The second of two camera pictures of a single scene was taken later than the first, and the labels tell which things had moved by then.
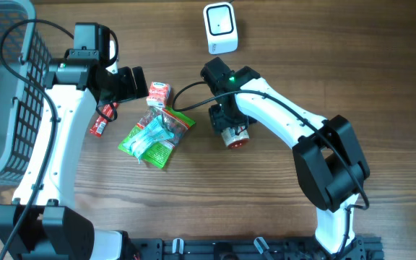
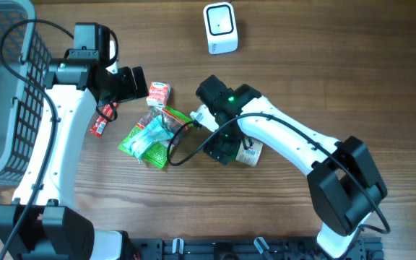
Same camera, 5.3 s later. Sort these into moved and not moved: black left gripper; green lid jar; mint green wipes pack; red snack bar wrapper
Moved: green lid jar
Not moved: mint green wipes pack; black left gripper; red snack bar wrapper
